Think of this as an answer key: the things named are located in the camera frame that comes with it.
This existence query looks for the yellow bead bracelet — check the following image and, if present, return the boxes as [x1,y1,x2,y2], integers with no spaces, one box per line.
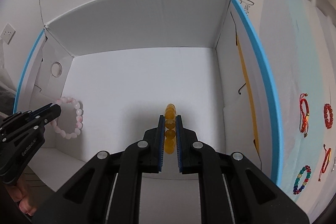
[163,103,177,155]

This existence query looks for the left hand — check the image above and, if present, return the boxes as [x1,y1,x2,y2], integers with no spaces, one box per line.
[5,174,37,216]

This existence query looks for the white wall socket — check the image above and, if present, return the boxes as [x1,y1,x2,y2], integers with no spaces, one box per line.
[1,23,15,44]

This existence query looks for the multicolour glass bead bracelet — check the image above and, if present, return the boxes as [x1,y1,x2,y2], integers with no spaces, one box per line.
[293,164,313,196]

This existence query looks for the red cord bracelet gold tube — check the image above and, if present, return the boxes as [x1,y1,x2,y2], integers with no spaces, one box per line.
[318,144,331,182]

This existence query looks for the red cord bracelet small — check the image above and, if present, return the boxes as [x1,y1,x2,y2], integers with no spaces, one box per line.
[299,93,310,138]

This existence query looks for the red bead bracelet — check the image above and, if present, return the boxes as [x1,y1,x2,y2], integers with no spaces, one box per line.
[323,103,334,130]

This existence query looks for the striped bed sheet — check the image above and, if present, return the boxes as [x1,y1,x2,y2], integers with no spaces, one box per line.
[243,0,335,223]

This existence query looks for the pink bead bracelet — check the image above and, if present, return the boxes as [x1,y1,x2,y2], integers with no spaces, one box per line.
[50,97,84,140]

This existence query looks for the white blue cardboard box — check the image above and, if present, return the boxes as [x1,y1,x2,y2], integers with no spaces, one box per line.
[12,0,285,201]

